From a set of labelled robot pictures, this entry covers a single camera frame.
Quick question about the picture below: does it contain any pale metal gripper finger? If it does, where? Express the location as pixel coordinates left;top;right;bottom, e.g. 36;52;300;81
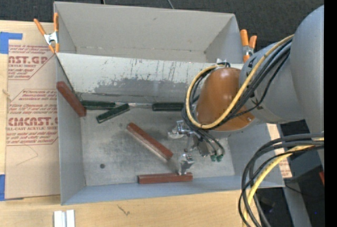
178;152;195;176
167;120;186;140

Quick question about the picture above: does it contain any dark green flat block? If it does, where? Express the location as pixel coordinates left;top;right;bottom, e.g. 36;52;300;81
96;103;131;124
80;100;116;111
152;102;185;112

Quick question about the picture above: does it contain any red-brown flat block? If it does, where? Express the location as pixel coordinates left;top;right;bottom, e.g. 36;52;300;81
126;122;174;163
137;172;194;185
56;81;87;117

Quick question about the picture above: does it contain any grey metal bin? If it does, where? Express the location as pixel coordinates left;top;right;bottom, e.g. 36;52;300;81
53;1;285;206

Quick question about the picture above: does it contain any brown cardboard board red print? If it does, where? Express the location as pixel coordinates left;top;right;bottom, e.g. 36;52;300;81
0;19;62;202

